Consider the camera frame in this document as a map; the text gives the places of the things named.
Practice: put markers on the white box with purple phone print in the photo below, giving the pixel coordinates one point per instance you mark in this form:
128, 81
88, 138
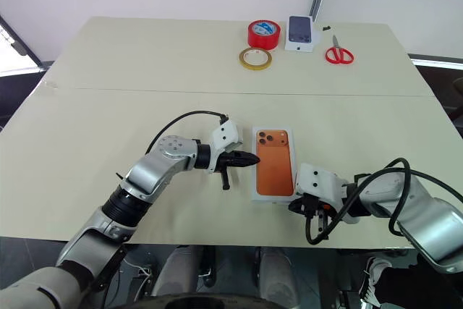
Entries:
299, 32

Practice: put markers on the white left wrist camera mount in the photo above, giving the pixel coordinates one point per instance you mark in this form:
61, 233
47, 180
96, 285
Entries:
226, 134

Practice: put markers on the yellow tape roll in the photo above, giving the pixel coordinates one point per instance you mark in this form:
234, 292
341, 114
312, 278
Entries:
243, 59

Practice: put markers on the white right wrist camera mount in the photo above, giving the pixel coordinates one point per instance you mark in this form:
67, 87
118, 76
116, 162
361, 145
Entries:
314, 182

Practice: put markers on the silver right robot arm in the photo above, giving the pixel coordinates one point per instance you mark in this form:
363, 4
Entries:
434, 222

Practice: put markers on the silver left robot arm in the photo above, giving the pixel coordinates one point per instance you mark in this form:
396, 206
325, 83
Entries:
170, 164

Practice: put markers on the black and white sneaker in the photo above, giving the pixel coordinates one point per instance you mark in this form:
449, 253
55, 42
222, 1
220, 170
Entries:
372, 280

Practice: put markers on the grey rounded leg shape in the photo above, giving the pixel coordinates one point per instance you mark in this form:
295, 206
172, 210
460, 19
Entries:
278, 276
177, 273

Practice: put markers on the orange phone box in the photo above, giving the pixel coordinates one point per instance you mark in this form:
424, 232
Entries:
275, 199

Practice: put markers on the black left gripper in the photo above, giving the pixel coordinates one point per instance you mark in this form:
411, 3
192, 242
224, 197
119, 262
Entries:
228, 160

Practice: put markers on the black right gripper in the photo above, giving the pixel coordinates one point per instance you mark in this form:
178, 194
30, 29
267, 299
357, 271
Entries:
313, 206

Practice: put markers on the black trouser leg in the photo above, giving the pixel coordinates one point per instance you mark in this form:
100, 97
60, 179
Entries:
416, 287

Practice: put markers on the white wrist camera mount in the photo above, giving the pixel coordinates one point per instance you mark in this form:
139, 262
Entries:
226, 134
314, 182

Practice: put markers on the red tape roll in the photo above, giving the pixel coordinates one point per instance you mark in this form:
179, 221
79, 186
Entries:
255, 39

